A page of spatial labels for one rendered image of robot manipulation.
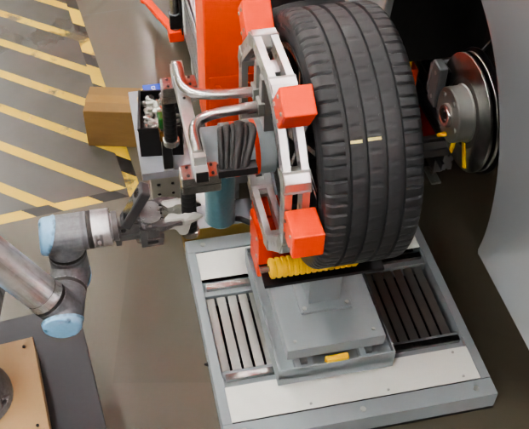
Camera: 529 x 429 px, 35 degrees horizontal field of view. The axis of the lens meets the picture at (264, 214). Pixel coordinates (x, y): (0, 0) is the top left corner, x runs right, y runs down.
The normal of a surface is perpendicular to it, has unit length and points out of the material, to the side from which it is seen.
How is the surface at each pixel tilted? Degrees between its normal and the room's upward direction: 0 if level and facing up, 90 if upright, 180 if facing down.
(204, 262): 0
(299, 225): 0
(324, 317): 0
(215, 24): 90
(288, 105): 35
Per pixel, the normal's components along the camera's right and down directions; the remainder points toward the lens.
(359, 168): 0.19, 0.28
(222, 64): 0.21, 0.70
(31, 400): 0.04, -0.69
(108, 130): -0.04, 0.71
